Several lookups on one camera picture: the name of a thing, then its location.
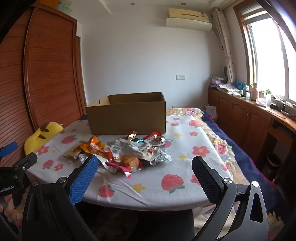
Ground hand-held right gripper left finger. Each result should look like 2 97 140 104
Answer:
22 154 99 241

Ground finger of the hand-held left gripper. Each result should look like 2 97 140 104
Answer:
13 153 38 172
0 142 18 157

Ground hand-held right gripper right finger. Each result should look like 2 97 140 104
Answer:
191 156 269 241

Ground clear packet with brown bar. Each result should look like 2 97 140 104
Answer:
62 148 87 163

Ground orange and clear snack packet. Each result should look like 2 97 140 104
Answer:
80 136 121 164

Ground silver foil snack packet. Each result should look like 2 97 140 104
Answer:
148 148 173 165

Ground pink pastry packet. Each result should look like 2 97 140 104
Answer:
105 156 144 179

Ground white printed snack packet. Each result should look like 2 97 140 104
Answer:
109 138 166 160

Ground red and white snack packet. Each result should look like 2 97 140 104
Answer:
143 131 166 145

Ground brown cardboard box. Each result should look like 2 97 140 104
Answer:
85 92 166 135

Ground person's left hand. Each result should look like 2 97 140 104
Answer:
0 193 15 219

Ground yellow plush toy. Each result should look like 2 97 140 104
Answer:
24 122 64 156

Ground strawberry and flower tablecloth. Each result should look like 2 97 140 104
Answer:
25 115 232 212

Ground wooden cabinet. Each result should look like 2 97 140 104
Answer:
208 87 296 176

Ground white paper bag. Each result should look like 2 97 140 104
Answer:
206 106 217 119

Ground black trash bin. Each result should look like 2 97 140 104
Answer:
267 153 282 167

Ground wooden slatted wardrobe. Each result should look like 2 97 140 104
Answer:
0 2 87 163

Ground folded patterned cloth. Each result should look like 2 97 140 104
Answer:
218 83 242 96

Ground pink storage boxes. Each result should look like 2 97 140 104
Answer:
210 77 226 88

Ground blue boxes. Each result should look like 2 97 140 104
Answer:
232 82 245 93

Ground pink bottle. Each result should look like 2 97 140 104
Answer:
251 82 259 101

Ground patterned curtain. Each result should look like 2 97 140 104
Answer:
212 8 236 84

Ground orange storage box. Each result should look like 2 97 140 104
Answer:
32 0 59 7

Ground green storage box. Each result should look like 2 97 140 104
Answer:
57 2 74 12

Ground white air deflector panel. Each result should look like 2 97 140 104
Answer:
166 17 213 31

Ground power strip with cables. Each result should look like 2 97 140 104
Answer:
270 97 296 116

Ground wall air conditioner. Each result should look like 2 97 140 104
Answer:
168 8 208 19

